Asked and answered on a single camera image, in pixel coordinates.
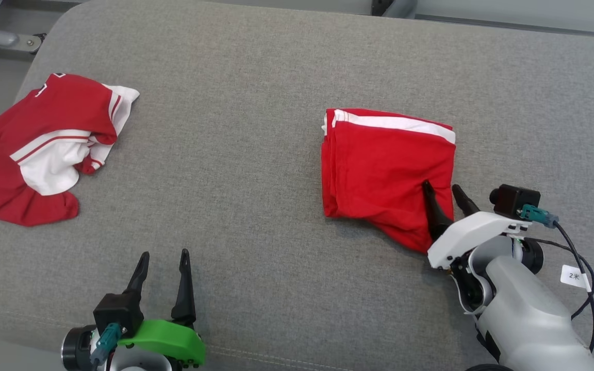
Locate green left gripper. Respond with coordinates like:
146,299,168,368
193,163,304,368
118,249,207,368

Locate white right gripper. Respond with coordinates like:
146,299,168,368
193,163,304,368
422,180,530,271

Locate red shorts with white trim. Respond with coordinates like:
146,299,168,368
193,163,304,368
321,108,457,255

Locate red and white basketball jersey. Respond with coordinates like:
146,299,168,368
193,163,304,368
0,72,141,227

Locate grey fabric sofa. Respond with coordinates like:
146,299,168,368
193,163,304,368
0,0,594,371

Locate left black cable teal plug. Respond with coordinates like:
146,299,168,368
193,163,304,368
89,323,123,367

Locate black cable teal plug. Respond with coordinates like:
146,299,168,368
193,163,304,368
89,323,123,367
517,204,594,353

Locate right black cable teal plug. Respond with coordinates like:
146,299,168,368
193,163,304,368
517,204,594,353

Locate white cable tag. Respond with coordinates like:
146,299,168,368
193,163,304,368
559,264,592,292

